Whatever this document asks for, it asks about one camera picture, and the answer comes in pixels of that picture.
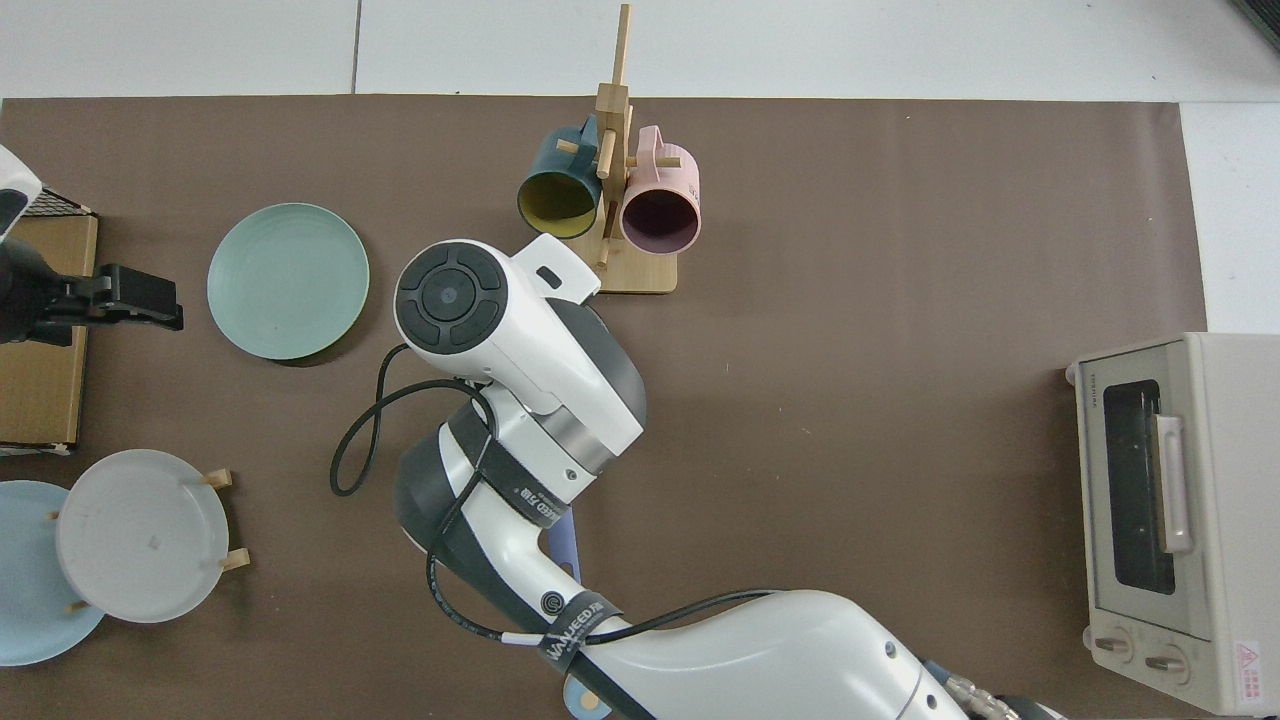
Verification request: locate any pale toaster oven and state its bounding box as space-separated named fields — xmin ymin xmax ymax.
xmin=1065 ymin=332 xmax=1280 ymax=717

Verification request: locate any wooden plate rack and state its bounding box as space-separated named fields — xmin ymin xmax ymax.
xmin=45 ymin=468 xmax=251 ymax=614

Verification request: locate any green plate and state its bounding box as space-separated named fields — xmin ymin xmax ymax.
xmin=207 ymin=203 xmax=371 ymax=362

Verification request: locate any pink cup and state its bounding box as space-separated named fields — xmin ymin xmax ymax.
xmin=619 ymin=125 xmax=702 ymax=256

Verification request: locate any wooden cup stand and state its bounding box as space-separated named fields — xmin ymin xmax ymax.
xmin=552 ymin=3 xmax=681 ymax=295

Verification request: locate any black panel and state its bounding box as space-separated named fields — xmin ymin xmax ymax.
xmin=1235 ymin=0 xmax=1280 ymax=53

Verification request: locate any white plate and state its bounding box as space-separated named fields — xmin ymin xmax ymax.
xmin=55 ymin=449 xmax=231 ymax=625

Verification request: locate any black pot with blue handle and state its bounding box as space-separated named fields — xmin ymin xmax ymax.
xmin=545 ymin=510 xmax=583 ymax=585

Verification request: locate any small blue round thing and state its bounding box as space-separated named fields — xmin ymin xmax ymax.
xmin=562 ymin=672 xmax=615 ymax=719

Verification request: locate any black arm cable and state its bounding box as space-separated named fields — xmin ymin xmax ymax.
xmin=330 ymin=345 xmax=791 ymax=653

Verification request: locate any brown table cloth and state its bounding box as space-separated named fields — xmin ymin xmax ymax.
xmin=0 ymin=95 xmax=1211 ymax=720

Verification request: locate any dark teal cup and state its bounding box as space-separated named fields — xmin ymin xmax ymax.
xmin=516 ymin=113 xmax=602 ymax=241

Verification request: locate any light blue plate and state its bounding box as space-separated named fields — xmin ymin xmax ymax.
xmin=0 ymin=480 xmax=107 ymax=668

